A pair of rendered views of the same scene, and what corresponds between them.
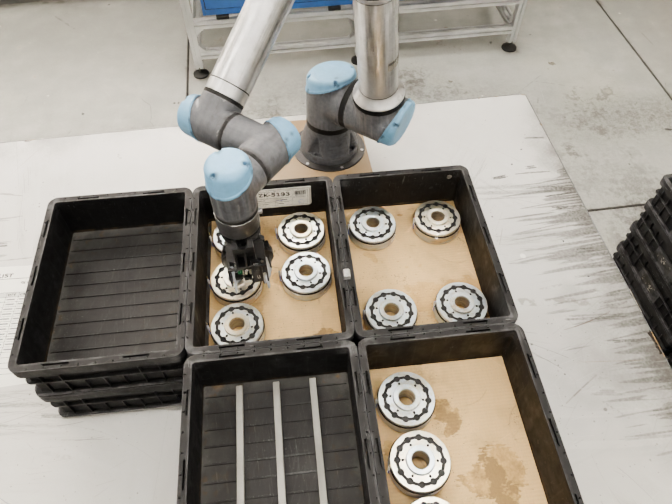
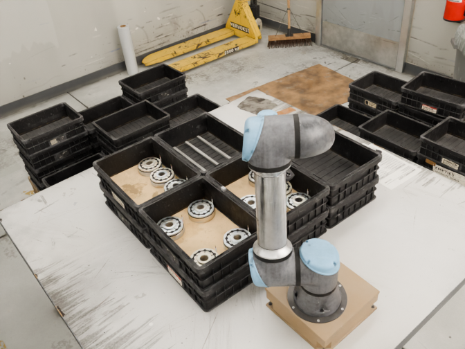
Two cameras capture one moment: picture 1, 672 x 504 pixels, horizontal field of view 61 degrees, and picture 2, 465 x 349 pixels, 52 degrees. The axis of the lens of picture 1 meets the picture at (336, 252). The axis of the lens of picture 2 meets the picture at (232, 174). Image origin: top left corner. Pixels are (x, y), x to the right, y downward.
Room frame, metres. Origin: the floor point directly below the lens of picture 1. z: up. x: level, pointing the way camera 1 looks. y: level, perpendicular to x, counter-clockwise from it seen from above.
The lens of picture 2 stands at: (1.84, -0.64, 2.05)
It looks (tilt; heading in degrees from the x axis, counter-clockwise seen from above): 37 degrees down; 152
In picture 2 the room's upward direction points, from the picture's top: 6 degrees counter-clockwise
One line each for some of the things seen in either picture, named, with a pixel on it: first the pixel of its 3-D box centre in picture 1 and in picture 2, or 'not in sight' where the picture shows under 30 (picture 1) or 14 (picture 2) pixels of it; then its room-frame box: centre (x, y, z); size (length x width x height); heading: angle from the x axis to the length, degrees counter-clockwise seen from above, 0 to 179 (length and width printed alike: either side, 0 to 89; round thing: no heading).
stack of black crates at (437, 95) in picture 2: not in sight; (435, 119); (0.19, 1.76, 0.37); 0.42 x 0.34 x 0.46; 8
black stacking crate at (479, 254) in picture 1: (413, 259); (203, 230); (0.68, -0.16, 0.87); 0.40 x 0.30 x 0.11; 6
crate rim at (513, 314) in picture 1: (416, 245); (201, 219); (0.68, -0.16, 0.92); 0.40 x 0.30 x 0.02; 6
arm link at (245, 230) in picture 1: (239, 217); not in sight; (0.63, 0.17, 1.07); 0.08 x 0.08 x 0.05
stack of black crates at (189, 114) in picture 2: not in sight; (189, 131); (-0.78, 0.46, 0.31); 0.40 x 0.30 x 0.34; 98
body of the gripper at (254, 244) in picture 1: (244, 248); not in sight; (0.62, 0.17, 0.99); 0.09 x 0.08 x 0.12; 11
